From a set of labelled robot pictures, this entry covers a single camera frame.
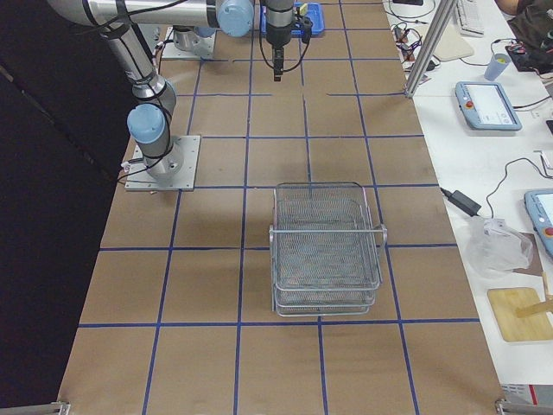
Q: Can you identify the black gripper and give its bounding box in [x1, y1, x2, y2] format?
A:
[272, 43, 284, 82]

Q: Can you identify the green yellow terminal block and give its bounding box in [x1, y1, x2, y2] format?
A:
[297, 3, 308, 16]

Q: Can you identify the blue plastic tray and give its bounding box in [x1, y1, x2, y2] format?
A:
[260, 2, 326, 38]

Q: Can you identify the beige pad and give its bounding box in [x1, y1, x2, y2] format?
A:
[434, 29, 474, 61]

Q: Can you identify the white keyboard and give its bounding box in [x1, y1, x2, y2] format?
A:
[454, 0, 485, 37]

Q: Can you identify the blue teach pendant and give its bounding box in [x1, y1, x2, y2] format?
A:
[524, 189, 553, 258]
[454, 81, 522, 131]

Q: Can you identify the black power adapter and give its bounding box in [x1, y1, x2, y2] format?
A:
[447, 190, 481, 217]

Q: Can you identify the grey blue cup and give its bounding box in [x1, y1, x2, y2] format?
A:
[484, 53, 512, 81]

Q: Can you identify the clear plastic bag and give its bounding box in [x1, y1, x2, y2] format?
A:
[465, 217, 534, 275]

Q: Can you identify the wooden board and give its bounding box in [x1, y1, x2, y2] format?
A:
[487, 287, 552, 342]

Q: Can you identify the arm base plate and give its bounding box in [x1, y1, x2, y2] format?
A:
[124, 135, 200, 191]
[162, 26, 216, 61]

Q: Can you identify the aluminium frame post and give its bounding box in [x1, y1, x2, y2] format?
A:
[404, 0, 456, 99]

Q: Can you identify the wire mesh shelf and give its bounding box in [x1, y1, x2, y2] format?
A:
[269, 182, 387, 316]

